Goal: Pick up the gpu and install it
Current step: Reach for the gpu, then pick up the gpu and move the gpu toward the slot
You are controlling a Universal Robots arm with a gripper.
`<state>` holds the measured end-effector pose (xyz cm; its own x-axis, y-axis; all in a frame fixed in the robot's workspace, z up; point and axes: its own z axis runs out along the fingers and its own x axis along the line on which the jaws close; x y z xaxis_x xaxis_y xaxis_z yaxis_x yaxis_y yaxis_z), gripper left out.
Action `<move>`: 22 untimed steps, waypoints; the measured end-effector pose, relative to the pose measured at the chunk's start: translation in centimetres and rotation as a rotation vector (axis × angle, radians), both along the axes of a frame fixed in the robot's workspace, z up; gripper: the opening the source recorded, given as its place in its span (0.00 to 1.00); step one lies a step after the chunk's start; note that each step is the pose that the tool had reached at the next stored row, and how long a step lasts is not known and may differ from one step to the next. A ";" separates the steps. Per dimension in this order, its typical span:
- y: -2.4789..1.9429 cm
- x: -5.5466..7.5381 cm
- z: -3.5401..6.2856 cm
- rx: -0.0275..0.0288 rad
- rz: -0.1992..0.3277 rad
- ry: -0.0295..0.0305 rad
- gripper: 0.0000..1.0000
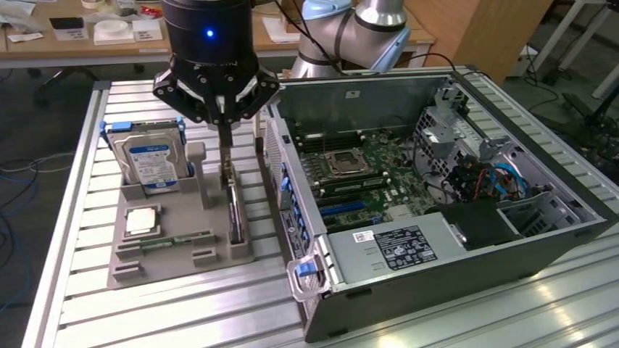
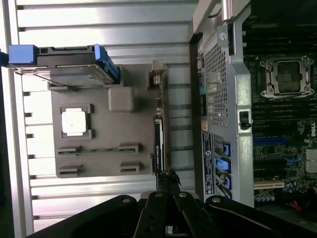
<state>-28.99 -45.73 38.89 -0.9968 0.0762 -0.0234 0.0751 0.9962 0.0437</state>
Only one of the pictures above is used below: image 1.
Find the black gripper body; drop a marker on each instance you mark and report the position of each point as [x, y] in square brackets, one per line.
[209, 47]

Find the graphics card with metal bracket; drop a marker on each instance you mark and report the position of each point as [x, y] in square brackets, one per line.
[237, 210]

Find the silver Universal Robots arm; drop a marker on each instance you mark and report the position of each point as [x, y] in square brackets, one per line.
[334, 32]

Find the plain white labelled box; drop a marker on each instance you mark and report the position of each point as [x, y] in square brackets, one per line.
[145, 29]

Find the white paper stack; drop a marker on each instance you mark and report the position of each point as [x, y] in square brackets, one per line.
[278, 32]

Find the red packet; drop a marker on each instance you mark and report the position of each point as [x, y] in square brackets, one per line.
[152, 11]

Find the hard disk with blue rails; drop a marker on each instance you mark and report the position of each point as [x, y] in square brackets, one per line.
[150, 163]

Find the white box with round insert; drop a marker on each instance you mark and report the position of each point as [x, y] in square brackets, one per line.
[114, 36]

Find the wooden desk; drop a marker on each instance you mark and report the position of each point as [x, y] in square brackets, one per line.
[73, 50]

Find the metal CPU socket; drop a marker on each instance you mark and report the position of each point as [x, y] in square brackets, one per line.
[349, 164]

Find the black office chair base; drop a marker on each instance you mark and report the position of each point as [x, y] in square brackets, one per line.
[49, 87]

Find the tape roll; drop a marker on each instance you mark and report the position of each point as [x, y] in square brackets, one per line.
[88, 4]

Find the white box with black lid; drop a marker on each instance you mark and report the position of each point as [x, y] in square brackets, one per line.
[67, 32]

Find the installed RAM stick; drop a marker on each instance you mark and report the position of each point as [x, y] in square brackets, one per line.
[350, 185]

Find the grey parts rack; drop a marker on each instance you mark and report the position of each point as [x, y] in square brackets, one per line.
[194, 217]

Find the long PCIe expansion slot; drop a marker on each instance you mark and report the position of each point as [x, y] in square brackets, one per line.
[341, 206]
[346, 213]

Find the CPU with silver lid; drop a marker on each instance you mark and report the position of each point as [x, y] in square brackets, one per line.
[144, 221]

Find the green motherboard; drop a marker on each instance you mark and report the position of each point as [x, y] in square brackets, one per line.
[402, 170]

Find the white paper tag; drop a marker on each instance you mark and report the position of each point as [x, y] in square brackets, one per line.
[25, 37]

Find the silver disk bay cage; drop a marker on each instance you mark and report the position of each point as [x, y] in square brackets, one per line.
[445, 137]

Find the clear plastic bag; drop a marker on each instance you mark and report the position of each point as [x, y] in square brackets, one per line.
[17, 18]

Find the loose green RAM stick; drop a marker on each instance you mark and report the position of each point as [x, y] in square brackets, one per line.
[165, 241]

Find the grey power supply unit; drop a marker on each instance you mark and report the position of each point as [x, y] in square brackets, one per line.
[353, 253]

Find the wooden cabinet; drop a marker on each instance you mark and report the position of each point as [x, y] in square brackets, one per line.
[484, 43]

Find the blue case release latch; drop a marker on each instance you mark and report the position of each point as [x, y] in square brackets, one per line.
[305, 270]

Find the open black PC case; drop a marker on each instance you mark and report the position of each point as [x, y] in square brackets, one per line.
[436, 290]

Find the black stand equipment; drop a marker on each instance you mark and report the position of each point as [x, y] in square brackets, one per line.
[600, 112]

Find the black plastic air duct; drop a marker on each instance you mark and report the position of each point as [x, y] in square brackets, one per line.
[480, 224]

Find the silver disk bay bracket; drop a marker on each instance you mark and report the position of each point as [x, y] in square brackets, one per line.
[537, 214]

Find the white table frame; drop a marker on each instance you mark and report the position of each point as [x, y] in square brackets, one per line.
[601, 85]

